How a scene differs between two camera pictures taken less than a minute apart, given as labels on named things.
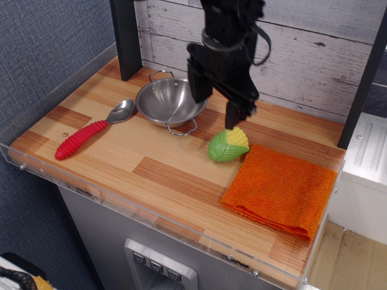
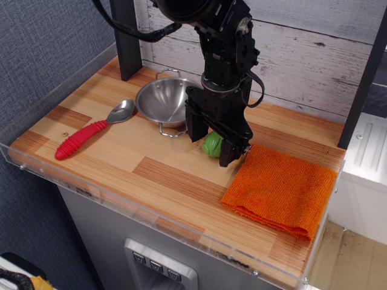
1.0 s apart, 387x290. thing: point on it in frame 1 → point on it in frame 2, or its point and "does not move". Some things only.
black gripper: (228, 73) → (225, 113)
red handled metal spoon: (120, 112) does not move
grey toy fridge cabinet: (124, 251) does not move
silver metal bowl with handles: (168, 101) does not move
